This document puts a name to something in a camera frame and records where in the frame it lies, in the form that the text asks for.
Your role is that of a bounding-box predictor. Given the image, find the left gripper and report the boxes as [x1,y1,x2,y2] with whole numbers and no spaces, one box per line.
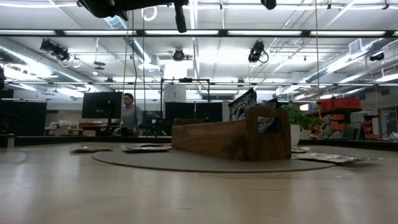
[77,0,188,34]

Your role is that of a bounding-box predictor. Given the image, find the blueberry tea packet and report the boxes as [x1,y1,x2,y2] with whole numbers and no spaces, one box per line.
[228,88,258,121]
[257,98,280,134]

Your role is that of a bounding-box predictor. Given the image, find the vanilla caramel tea packet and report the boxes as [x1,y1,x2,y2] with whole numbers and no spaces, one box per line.
[295,152,377,164]
[70,146,113,154]

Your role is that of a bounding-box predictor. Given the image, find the wooden tea organiser box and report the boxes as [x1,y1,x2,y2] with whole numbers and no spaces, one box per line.
[171,106,292,162]

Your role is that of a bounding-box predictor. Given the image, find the black overhead light bar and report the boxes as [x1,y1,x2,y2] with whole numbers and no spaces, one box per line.
[0,28,398,39]

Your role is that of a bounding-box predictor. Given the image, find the white square column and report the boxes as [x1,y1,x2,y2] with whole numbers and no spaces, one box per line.
[164,84,187,103]

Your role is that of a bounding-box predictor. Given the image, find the black partition panel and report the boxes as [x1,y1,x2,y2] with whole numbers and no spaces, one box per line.
[164,101,223,136]
[0,99,47,137]

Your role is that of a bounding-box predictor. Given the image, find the white hanging sheet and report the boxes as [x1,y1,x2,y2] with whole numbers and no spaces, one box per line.
[221,100,233,124]

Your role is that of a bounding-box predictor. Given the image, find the person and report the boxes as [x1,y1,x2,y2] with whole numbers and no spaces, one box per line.
[119,92,143,136]

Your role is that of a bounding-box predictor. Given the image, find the green plant in white pot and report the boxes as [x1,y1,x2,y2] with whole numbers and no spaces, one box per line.
[281,104,324,147]

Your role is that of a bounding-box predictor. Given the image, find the black computer monitor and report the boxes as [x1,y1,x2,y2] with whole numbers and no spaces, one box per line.
[81,91,124,125]

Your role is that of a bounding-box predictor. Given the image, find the red storage bin row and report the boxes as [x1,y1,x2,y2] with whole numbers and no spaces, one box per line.
[319,98,363,112]

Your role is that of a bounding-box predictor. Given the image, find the black ceiling spotlight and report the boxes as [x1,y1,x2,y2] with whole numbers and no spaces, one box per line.
[39,39,71,62]

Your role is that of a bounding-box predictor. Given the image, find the shelf with orange bins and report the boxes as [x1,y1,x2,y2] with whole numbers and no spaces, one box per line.
[320,108,380,141]

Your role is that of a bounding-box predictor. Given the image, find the round grey placemat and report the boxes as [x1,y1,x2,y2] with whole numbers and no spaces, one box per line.
[92,145,336,174]

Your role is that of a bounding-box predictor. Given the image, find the light wooden desk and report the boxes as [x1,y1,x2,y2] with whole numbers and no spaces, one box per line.
[45,119,97,137]

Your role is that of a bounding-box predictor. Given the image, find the white cable loop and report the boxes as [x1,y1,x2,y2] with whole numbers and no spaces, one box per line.
[141,5,159,22]

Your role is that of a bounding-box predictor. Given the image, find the round black ceiling camera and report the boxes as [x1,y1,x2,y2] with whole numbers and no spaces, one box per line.
[172,48,186,62]

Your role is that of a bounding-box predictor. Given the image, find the black camera with cable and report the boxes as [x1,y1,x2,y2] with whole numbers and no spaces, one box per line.
[248,39,270,64]

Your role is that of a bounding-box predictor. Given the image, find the black hanging cable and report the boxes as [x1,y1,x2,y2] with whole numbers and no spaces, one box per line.
[131,11,139,136]

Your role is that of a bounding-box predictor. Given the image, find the thin dark hanging cable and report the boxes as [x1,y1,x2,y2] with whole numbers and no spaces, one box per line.
[314,0,321,105]
[142,7,147,136]

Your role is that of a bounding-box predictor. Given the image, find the black metal frame stand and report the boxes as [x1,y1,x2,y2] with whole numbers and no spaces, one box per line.
[160,77,211,136]

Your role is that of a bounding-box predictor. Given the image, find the yellowish hanging cable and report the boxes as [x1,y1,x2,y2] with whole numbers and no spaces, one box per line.
[119,18,130,133]

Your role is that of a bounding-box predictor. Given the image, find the thin black overhead rail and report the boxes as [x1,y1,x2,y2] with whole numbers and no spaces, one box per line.
[9,81,398,86]

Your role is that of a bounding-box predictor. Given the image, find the black aluminium table frame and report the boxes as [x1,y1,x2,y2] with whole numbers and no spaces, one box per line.
[0,135,398,152]

